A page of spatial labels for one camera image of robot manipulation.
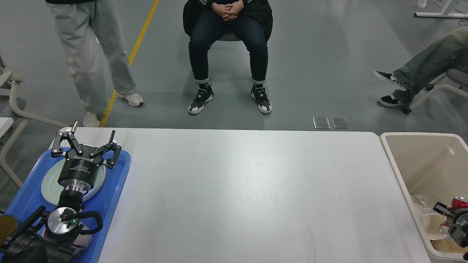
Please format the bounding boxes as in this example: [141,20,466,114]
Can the crushed red can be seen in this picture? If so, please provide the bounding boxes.
[440,197,468,227]

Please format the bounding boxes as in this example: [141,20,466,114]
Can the seated person dark jeans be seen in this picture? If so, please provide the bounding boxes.
[182,0,273,115]

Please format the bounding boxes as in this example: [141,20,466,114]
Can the green plate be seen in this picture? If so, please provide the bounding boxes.
[41,159,106,205]

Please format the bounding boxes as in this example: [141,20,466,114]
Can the large brown paper bag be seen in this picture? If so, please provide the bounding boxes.
[431,238,468,254]

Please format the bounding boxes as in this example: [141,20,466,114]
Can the chair under middle person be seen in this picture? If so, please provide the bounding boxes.
[217,31,241,42]

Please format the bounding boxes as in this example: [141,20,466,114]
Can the white paper cup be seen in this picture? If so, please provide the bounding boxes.
[419,213,446,241]

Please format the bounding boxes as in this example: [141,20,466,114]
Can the seated person on right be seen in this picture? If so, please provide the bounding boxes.
[373,26,468,107]

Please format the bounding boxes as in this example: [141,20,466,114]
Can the floor socket plate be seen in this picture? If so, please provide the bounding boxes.
[331,118,350,129]
[312,117,331,129]

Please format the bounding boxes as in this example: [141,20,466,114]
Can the floor socket plate left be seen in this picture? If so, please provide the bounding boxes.
[312,117,331,129]

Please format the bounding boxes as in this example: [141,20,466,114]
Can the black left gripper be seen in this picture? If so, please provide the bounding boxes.
[51,121,122,191]

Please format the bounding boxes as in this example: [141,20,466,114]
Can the aluminium foil tray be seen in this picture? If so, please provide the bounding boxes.
[411,194,438,213]

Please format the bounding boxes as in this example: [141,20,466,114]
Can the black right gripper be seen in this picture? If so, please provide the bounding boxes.
[433,202,468,248]

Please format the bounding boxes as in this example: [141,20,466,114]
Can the white office chair right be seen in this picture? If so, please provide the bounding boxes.
[402,68,468,115]

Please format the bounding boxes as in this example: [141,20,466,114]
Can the beige plastic bin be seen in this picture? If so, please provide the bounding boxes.
[380,133,468,261]

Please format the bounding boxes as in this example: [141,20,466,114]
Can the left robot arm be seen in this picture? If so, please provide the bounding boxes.
[1,121,121,263]

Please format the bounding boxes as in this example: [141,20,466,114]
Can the blue plastic tray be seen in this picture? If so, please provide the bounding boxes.
[6,149,131,263]

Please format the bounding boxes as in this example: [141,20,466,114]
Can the floor socket plate right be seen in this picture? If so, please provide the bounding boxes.
[331,118,350,129]

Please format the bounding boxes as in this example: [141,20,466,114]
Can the standing person grey trousers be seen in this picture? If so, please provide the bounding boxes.
[46,0,144,127]

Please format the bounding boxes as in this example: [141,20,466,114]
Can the white desk leg far right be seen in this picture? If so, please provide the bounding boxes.
[414,0,468,19]

